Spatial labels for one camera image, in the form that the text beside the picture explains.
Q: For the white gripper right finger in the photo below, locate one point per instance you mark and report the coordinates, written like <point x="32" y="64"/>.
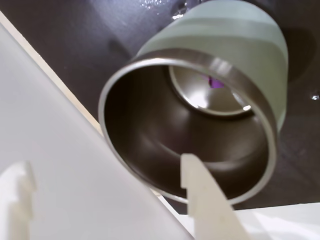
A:
<point x="210" y="205"/>

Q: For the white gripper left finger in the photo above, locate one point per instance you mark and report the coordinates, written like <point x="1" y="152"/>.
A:
<point x="12" y="200"/>

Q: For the purple pen grip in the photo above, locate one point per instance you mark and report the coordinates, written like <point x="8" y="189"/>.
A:
<point x="215" y="83"/>

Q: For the green steel-lined cup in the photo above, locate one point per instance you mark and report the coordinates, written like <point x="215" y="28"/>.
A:
<point x="250" y="37"/>

